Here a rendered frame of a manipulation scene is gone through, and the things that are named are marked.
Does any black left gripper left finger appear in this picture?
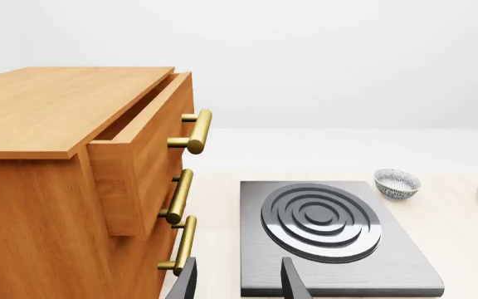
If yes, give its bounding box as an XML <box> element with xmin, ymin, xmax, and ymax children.
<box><xmin>164</xmin><ymin>257</ymin><xmax>198</xmax><ymax>299</ymax></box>

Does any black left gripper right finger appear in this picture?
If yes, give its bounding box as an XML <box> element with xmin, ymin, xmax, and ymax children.
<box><xmin>280</xmin><ymin>257</ymin><xmax>312</xmax><ymax>299</ymax></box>

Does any flat black stove plate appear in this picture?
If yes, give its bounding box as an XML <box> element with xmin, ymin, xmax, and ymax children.
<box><xmin>239</xmin><ymin>180</ymin><xmax>446</xmax><ymax>298</ymax></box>

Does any patterned black white bowl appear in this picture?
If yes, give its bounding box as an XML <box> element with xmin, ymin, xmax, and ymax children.
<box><xmin>373</xmin><ymin>168</ymin><xmax>422</xmax><ymax>201</ymax></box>

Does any closed wooden drawer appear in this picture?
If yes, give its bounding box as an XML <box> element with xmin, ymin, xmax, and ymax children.
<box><xmin>110</xmin><ymin>223</ymin><xmax>186</xmax><ymax>299</ymax></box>
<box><xmin>149</xmin><ymin>174</ymin><xmax>184</xmax><ymax>247</ymax></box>

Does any open wooden drawer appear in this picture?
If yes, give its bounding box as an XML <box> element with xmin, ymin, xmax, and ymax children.
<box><xmin>86</xmin><ymin>71</ymin><xmax>195</xmax><ymax>241</ymax></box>

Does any wooden cabinet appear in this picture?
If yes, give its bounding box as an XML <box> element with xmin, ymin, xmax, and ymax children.
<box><xmin>0</xmin><ymin>66</ymin><xmax>194</xmax><ymax>299</ymax></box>

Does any brass drawer handle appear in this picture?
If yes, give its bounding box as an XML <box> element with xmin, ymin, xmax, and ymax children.
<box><xmin>167</xmin><ymin>108</ymin><xmax>213</xmax><ymax>155</ymax></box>
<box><xmin>157</xmin><ymin>168</ymin><xmax>195</xmax><ymax>225</ymax></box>
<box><xmin>157</xmin><ymin>214</ymin><xmax>198</xmax><ymax>277</ymax></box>

